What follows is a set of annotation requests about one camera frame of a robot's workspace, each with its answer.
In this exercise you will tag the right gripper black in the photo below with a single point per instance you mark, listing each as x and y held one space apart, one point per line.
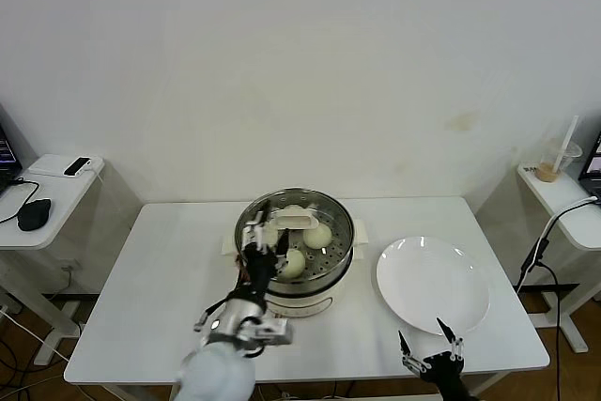
441 368

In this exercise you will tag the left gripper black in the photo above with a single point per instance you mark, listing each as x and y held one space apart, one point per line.
257 274

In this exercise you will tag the white steamed baozi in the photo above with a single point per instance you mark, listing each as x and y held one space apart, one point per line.
293 208
272 236
295 266
318 236

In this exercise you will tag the round glass pot lid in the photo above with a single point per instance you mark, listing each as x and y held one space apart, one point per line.
296 221

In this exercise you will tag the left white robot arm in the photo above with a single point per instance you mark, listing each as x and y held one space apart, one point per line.
220 373

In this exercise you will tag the round white plate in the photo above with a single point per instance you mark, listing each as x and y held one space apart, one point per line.
432 283

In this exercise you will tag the white side desk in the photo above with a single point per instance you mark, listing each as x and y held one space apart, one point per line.
563 213
61 204

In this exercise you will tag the small black handheld device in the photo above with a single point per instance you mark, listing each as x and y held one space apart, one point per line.
76 165

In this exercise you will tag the small printed white card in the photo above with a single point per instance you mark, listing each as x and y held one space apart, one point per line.
529 169

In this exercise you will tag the clear plastic drink cup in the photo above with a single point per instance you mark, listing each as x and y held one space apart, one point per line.
549 171

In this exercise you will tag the flat white box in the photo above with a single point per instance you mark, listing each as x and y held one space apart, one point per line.
44 165

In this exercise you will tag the black computer mouse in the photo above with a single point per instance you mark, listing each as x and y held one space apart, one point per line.
33 214

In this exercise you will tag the black open laptop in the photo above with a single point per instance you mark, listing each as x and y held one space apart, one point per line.
7 152
592 161

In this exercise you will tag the plastic cup with straw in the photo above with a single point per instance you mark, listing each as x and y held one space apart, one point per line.
570 135

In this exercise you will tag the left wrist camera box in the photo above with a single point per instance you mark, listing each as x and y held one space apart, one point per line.
274 331

